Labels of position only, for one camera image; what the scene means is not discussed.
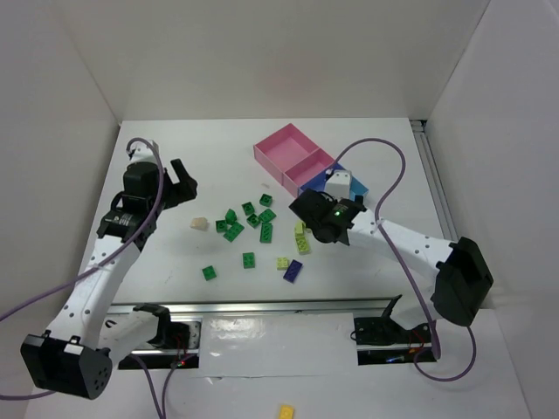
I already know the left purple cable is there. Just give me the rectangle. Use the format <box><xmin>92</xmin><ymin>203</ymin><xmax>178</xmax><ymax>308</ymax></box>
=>
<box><xmin>0</xmin><ymin>137</ymin><xmax>169</xmax><ymax>418</ymax></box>

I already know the dark blue lego brick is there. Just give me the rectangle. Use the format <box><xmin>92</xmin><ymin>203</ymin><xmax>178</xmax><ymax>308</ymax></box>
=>
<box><xmin>283</xmin><ymin>259</ymin><xmax>303</xmax><ymax>283</ymax></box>

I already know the aluminium rail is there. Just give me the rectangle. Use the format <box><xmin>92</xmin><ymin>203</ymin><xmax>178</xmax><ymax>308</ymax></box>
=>
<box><xmin>410</xmin><ymin>120</ymin><xmax>459</xmax><ymax>242</ymax></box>
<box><xmin>107</xmin><ymin>297</ymin><xmax>403</xmax><ymax>316</ymax></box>

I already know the long yellow-green lego brick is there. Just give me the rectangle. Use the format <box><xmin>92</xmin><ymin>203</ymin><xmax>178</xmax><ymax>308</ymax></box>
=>
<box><xmin>294</xmin><ymin>235</ymin><xmax>311</xmax><ymax>255</ymax></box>

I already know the beige lego brick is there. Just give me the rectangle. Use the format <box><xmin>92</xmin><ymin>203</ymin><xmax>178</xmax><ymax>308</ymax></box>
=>
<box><xmin>190</xmin><ymin>217</ymin><xmax>209</xmax><ymax>231</ymax></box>

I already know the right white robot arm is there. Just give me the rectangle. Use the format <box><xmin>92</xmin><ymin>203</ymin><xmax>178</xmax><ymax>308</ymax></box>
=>
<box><xmin>289</xmin><ymin>189</ymin><xmax>493</xmax><ymax>330</ymax></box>

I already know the aluminium rail front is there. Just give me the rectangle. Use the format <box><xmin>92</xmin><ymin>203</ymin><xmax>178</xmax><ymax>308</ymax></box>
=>
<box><xmin>107</xmin><ymin>297</ymin><xmax>403</xmax><ymax>316</ymax></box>

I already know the small yellow-green lego brick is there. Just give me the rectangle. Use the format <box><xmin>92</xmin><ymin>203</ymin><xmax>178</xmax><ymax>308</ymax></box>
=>
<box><xmin>276</xmin><ymin>257</ymin><xmax>290</xmax><ymax>271</ymax></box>

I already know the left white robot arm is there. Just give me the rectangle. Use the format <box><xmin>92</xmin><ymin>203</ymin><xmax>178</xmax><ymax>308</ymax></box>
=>
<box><xmin>20</xmin><ymin>138</ymin><xmax>197</xmax><ymax>400</ymax></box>

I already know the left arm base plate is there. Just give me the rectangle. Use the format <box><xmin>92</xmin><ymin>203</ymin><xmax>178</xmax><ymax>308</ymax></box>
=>
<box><xmin>118</xmin><ymin>320</ymin><xmax>202</xmax><ymax>370</ymax></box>

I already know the purple cable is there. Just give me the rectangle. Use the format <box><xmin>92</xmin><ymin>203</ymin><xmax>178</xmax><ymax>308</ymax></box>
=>
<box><xmin>0</xmin><ymin>137</ymin><xmax>169</xmax><ymax>418</ymax></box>
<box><xmin>322</xmin><ymin>138</ymin><xmax>476</xmax><ymax>383</ymax></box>

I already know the green lego brick top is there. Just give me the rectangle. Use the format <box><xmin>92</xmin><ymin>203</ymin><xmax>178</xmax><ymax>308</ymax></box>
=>
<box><xmin>259</xmin><ymin>194</ymin><xmax>273</xmax><ymax>208</ymax></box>

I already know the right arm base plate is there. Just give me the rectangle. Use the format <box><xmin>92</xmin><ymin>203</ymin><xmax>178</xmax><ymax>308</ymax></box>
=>
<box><xmin>349</xmin><ymin>317</ymin><xmax>436</xmax><ymax>366</ymax></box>

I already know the green sloped lego brick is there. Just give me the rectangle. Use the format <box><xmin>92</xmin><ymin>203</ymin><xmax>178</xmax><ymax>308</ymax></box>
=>
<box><xmin>224</xmin><ymin>209</ymin><xmax>238</xmax><ymax>225</ymax></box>

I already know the pink and blue sorting tray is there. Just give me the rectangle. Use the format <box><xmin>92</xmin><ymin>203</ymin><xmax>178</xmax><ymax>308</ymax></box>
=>
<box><xmin>253</xmin><ymin>123</ymin><xmax>369</xmax><ymax>199</ymax></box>

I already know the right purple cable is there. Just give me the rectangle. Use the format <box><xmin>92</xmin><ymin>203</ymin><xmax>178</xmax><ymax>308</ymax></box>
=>
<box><xmin>322</xmin><ymin>138</ymin><xmax>476</xmax><ymax>383</ymax></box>

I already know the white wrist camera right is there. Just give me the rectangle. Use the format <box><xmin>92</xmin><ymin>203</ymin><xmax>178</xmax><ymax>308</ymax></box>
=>
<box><xmin>325</xmin><ymin>170</ymin><xmax>352</xmax><ymax>200</ymax></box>

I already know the aluminium rail right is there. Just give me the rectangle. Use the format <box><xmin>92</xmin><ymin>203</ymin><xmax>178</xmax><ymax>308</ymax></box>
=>
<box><xmin>410</xmin><ymin>120</ymin><xmax>459</xmax><ymax>242</ymax></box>

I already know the yellow lego brick foreground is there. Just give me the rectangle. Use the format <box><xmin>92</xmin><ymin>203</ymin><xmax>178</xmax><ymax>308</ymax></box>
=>
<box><xmin>278</xmin><ymin>405</ymin><xmax>294</xmax><ymax>419</ymax></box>

